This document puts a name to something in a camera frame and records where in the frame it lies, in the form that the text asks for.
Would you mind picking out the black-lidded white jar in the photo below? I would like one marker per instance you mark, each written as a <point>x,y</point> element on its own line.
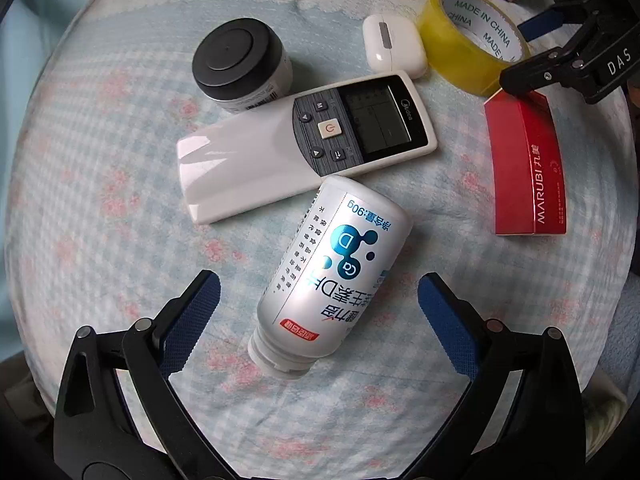
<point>235,57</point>

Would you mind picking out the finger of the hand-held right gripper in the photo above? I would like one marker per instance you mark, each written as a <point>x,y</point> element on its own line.
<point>542,21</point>
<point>537,74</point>

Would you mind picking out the white earbuds case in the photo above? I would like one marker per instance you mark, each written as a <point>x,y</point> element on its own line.
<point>395,52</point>

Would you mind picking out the white supplement bottle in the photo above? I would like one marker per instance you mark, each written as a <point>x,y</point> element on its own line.
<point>330,280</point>

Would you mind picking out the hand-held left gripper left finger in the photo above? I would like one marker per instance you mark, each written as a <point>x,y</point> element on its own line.
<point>197,310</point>

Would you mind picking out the yellow tape roll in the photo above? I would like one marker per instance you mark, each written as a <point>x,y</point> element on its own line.
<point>450,55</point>

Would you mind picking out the light blue sheet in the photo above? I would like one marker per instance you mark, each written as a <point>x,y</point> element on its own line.
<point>25,35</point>

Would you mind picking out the red cardboard box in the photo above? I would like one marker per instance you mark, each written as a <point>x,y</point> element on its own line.
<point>520,170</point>

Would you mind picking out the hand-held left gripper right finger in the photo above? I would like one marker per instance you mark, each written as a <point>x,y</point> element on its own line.
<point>445,317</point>

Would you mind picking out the white remote control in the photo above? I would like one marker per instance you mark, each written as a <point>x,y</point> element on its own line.
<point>250,160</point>

